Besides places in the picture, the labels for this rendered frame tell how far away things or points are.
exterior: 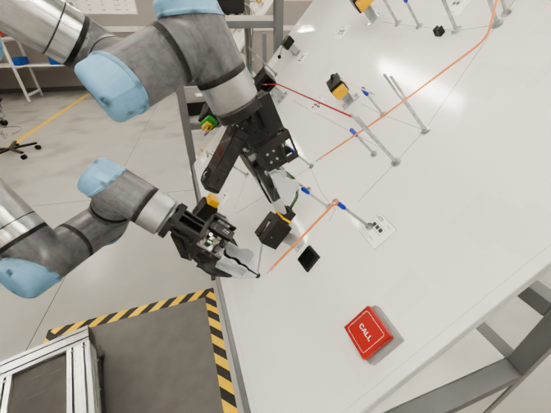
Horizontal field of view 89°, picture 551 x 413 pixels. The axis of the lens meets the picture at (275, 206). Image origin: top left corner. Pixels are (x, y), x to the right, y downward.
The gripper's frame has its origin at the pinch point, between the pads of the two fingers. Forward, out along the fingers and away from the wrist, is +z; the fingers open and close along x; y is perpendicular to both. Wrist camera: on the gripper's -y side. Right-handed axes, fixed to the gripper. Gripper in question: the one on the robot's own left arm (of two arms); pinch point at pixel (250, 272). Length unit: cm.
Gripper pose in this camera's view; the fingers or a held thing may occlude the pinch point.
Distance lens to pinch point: 61.6
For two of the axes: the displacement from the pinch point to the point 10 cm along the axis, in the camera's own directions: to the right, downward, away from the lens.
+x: 3.3, -7.5, 5.7
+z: 7.9, 5.5, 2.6
